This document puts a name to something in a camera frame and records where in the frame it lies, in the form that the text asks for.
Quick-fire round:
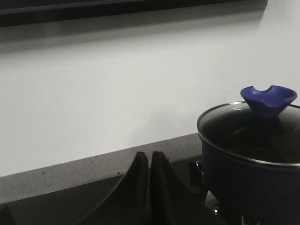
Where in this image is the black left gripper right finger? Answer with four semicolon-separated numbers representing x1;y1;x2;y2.
151;151;206;225

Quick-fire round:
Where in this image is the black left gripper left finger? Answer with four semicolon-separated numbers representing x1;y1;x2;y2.
77;152;148;225

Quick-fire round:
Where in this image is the dark blue cooking pot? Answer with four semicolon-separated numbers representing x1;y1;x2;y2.
202;140;300;223

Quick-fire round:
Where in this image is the glass lid with blue knob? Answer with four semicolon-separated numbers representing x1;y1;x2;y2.
197;85;300;167

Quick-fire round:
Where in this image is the black glass gas cooktop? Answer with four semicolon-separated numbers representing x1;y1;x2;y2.
0;154;300;225

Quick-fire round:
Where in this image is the black range hood edge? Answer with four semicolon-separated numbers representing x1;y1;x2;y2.
0;0;268;27

